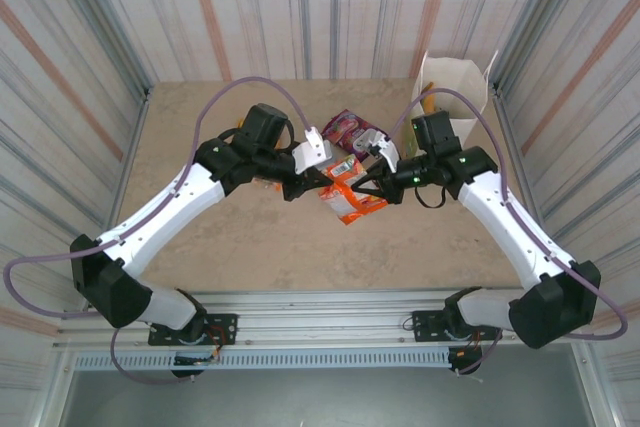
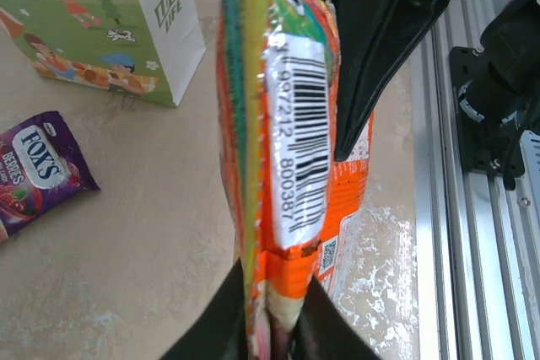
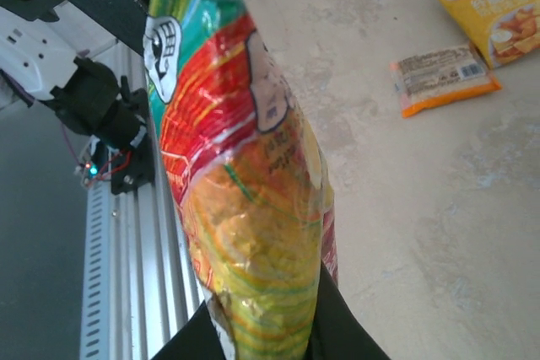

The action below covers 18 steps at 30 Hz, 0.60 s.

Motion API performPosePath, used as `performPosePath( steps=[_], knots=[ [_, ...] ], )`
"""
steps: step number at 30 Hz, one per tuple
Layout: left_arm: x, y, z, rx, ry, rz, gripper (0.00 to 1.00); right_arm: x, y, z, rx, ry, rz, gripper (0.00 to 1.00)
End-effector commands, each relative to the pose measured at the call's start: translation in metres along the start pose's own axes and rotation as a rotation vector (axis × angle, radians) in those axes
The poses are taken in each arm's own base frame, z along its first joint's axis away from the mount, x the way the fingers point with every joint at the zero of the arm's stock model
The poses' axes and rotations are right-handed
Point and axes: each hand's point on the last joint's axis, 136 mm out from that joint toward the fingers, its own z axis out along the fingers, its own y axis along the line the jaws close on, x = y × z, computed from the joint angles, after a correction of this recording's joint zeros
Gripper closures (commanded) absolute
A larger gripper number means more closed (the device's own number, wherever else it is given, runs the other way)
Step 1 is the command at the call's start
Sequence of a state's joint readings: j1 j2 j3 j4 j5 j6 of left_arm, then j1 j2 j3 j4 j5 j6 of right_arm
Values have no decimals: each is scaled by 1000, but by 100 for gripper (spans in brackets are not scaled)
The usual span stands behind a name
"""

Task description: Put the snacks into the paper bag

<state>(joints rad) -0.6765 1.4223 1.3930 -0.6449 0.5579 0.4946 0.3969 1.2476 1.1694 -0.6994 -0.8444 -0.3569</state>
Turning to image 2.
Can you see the purple Fox's berries candy bag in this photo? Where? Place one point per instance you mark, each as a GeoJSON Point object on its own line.
{"type": "Point", "coordinates": [38, 166]}

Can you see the aluminium rail frame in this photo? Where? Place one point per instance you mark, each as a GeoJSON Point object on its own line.
{"type": "Point", "coordinates": [464, 250]}

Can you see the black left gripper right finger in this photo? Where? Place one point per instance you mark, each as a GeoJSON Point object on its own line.
{"type": "Point", "coordinates": [325, 326]}

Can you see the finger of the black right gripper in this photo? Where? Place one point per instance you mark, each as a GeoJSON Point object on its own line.
{"type": "Point", "coordinates": [371, 39]}

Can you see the orange snack bag white label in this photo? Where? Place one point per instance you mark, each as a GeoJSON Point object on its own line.
{"type": "Point", "coordinates": [295, 124]}

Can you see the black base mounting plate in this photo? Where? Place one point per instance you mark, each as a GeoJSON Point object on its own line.
{"type": "Point", "coordinates": [457, 65]}

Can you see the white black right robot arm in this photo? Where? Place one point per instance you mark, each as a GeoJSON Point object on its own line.
{"type": "Point", "coordinates": [502, 52]}

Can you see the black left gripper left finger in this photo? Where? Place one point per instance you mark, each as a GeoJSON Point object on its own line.
{"type": "Point", "coordinates": [223, 322]}

